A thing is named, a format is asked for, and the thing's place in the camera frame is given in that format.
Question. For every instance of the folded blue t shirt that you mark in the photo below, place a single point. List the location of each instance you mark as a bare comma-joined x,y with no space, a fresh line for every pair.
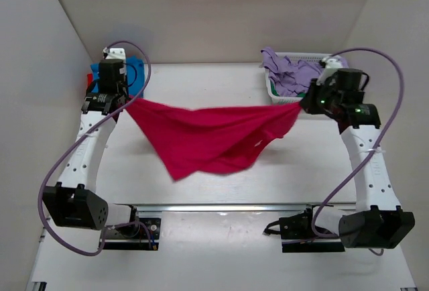
135,74

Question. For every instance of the white plastic laundry basket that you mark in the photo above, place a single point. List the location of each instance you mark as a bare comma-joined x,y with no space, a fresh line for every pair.
312,57

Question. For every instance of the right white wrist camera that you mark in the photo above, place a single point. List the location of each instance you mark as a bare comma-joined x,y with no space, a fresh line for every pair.
330,65

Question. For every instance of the lavender t shirt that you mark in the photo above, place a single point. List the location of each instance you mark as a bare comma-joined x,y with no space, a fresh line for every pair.
291,79

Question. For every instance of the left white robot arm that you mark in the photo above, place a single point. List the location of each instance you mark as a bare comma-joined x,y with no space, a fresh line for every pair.
73,201

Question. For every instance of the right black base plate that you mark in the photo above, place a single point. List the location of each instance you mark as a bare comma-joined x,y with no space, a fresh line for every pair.
297,235

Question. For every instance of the aluminium rail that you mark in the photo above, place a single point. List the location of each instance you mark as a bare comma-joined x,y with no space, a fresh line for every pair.
223,207

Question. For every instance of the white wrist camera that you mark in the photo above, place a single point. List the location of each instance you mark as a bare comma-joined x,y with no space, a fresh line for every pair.
115,54
330,65

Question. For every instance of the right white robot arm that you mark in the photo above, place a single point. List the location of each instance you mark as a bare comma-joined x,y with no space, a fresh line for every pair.
379,222

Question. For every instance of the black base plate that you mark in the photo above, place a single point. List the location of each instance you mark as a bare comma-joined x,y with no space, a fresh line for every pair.
144,236
297,235

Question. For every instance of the green t shirt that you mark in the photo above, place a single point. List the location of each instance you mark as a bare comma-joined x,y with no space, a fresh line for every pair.
274,93

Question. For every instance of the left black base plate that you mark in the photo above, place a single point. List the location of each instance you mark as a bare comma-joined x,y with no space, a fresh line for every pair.
144,236

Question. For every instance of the folded red t shirt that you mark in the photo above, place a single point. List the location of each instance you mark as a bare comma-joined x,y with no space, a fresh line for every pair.
89,78

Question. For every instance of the magenta t shirt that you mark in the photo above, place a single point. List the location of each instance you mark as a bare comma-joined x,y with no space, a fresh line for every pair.
222,140

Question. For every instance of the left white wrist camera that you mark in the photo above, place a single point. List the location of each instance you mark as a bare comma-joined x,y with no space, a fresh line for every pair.
115,54

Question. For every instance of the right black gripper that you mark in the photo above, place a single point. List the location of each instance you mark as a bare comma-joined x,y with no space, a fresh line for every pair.
308,103

